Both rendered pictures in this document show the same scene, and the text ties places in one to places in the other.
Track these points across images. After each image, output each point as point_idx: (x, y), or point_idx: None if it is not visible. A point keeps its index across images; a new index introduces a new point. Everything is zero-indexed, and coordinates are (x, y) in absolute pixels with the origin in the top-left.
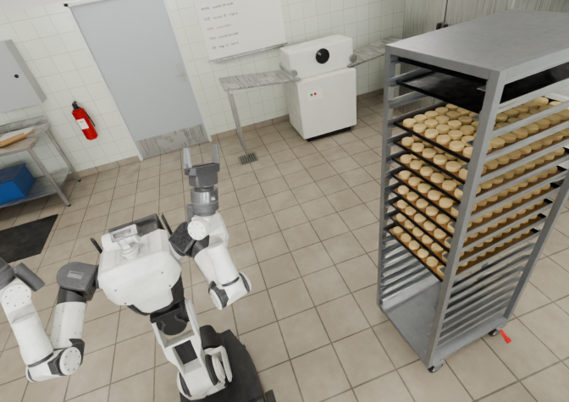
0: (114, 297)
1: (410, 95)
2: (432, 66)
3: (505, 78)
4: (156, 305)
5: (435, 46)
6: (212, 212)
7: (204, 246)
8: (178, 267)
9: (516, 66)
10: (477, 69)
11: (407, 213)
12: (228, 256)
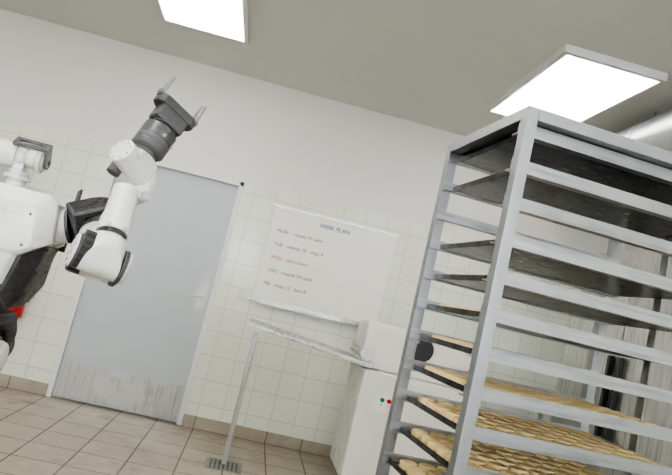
0: None
1: (470, 221)
2: (485, 148)
3: (537, 118)
4: None
5: (496, 140)
6: (151, 151)
7: None
8: (50, 234)
9: (550, 112)
10: (513, 116)
11: (427, 406)
12: (132, 204)
